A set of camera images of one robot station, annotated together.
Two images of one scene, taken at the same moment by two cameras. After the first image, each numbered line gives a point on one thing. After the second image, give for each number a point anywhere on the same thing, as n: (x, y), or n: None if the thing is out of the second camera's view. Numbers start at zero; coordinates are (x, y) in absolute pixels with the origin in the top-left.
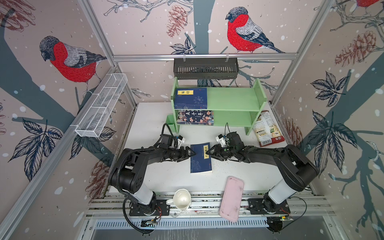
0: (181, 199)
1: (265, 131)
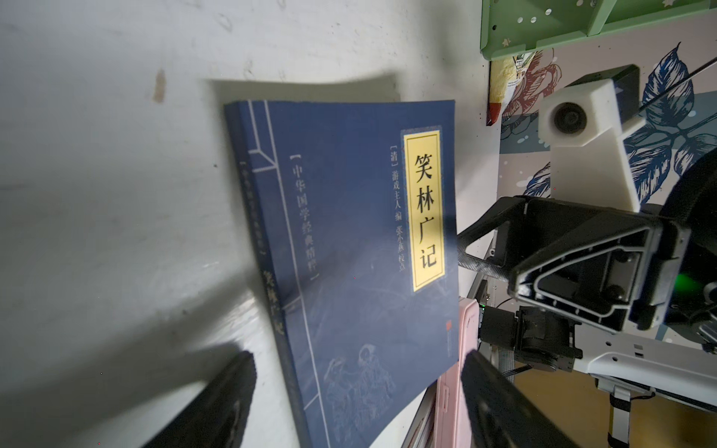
0: None
1: (504, 77)
